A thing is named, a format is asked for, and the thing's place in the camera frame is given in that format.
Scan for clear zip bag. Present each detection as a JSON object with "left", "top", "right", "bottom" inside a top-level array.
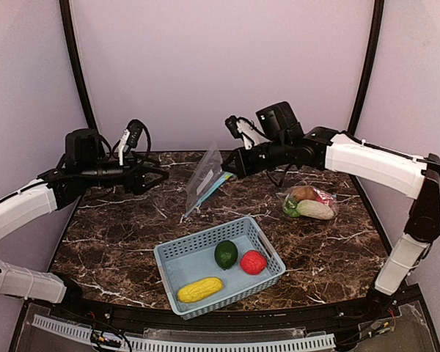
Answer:
[
  {"left": 276, "top": 186, "right": 338, "bottom": 220},
  {"left": 180, "top": 142, "right": 231, "bottom": 223}
]

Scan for brown potato toy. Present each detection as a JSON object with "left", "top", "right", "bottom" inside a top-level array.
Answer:
[{"left": 290, "top": 186, "right": 318, "bottom": 202}]

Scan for green cucumber toy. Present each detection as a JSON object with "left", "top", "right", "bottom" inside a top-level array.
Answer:
[{"left": 282, "top": 197, "right": 301, "bottom": 218}]

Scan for clear zip top bag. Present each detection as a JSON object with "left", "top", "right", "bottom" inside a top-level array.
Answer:
[{"left": 276, "top": 186, "right": 338, "bottom": 220}]

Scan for white bitter gourd toy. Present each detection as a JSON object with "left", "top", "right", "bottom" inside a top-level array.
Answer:
[{"left": 297, "top": 200, "right": 335, "bottom": 220}]

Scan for red apple toy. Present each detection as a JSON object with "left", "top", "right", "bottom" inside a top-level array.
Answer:
[{"left": 314, "top": 188, "right": 336, "bottom": 208}]

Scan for light blue plastic basket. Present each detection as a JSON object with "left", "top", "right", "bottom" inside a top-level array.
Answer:
[{"left": 154, "top": 216, "right": 286, "bottom": 320}]

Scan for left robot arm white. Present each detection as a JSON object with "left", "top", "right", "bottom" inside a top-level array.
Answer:
[{"left": 0, "top": 120, "right": 169, "bottom": 304}]

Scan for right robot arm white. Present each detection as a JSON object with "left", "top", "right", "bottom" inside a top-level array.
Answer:
[{"left": 221, "top": 101, "right": 440, "bottom": 296}]

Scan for green round fruit toy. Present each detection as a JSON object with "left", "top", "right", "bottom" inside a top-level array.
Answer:
[{"left": 214, "top": 241, "right": 238, "bottom": 270}]

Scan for red raspberry toy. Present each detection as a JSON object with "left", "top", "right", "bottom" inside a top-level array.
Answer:
[{"left": 240, "top": 250, "right": 267, "bottom": 275}]

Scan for yellow corn toy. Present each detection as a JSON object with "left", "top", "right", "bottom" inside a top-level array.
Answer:
[{"left": 177, "top": 276, "right": 224, "bottom": 304}]

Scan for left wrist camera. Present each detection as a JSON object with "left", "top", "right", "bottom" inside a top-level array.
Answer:
[{"left": 117, "top": 119, "right": 152, "bottom": 166}]

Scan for grey slotted cable duct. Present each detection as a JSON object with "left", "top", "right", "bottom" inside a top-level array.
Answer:
[{"left": 32, "top": 314, "right": 336, "bottom": 351}]

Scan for left black frame post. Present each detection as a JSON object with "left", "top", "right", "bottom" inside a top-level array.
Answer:
[{"left": 59, "top": 0, "right": 98, "bottom": 130}]

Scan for black frame post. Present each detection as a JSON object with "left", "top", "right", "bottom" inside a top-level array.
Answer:
[
  {"left": 59, "top": 0, "right": 98, "bottom": 130},
  {"left": 348, "top": 0, "right": 385, "bottom": 135}
]

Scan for right black frame post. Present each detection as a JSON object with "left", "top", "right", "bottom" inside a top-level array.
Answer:
[{"left": 348, "top": 0, "right": 385, "bottom": 135}]

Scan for black aluminium frame rail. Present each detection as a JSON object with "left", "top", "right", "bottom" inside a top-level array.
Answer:
[{"left": 47, "top": 300, "right": 397, "bottom": 333}]

